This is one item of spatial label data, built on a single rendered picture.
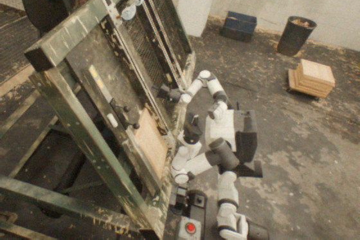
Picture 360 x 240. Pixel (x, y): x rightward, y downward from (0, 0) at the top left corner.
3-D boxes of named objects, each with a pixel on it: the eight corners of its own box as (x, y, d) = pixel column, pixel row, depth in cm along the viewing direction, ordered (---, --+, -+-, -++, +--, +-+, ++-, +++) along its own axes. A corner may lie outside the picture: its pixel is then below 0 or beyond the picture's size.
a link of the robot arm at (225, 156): (216, 165, 163) (236, 156, 158) (216, 173, 154) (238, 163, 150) (204, 149, 163) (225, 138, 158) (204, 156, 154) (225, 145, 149)
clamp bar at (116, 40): (164, 150, 206) (195, 147, 195) (86, 4, 154) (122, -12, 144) (167, 140, 214) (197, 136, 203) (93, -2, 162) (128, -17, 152)
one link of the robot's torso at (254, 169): (261, 166, 193) (260, 148, 184) (263, 183, 183) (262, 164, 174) (220, 165, 203) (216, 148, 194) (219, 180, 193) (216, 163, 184)
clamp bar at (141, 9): (177, 101, 253) (202, 96, 242) (119, -23, 201) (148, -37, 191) (178, 94, 261) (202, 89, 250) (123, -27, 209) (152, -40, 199)
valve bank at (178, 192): (181, 226, 194) (189, 208, 180) (162, 219, 196) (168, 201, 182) (189, 168, 234) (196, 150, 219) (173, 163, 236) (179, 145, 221)
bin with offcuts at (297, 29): (301, 60, 537) (319, 29, 498) (273, 53, 549) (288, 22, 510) (299, 49, 577) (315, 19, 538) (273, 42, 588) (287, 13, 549)
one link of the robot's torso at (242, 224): (242, 222, 240) (247, 214, 232) (243, 246, 224) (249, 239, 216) (218, 214, 243) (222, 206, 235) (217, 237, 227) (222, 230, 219)
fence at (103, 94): (155, 190, 179) (161, 190, 177) (82, 71, 138) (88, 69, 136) (157, 184, 183) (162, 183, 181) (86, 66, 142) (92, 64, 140)
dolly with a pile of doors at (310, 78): (321, 104, 430) (337, 83, 406) (285, 93, 442) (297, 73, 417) (317, 83, 477) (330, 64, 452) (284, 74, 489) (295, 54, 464)
